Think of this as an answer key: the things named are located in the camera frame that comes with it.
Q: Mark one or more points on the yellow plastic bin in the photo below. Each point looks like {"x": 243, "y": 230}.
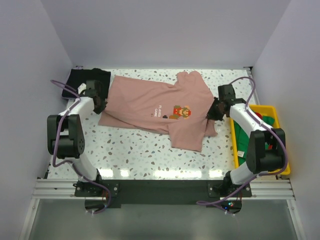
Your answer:
{"x": 272, "y": 112}

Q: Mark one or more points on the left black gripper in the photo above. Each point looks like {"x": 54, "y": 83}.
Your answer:
{"x": 101, "y": 108}

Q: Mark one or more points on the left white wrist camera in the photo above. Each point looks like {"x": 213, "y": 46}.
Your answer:
{"x": 81, "y": 89}

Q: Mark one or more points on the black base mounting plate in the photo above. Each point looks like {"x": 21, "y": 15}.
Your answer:
{"x": 115, "y": 193}

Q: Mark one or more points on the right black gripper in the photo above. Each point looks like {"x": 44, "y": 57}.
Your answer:
{"x": 211, "y": 114}

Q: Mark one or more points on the folded black t-shirt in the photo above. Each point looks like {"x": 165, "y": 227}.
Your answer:
{"x": 96, "y": 74}

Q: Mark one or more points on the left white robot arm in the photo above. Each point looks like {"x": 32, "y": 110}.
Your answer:
{"x": 65, "y": 135}

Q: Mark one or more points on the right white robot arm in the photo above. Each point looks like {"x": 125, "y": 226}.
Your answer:
{"x": 241, "y": 175}

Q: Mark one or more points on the pink printed t-shirt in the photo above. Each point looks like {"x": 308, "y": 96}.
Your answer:
{"x": 178, "y": 110}

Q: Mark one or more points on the green t-shirt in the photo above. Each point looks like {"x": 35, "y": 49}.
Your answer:
{"x": 242, "y": 142}

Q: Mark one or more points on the red t-shirt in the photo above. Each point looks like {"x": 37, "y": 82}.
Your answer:
{"x": 268, "y": 120}

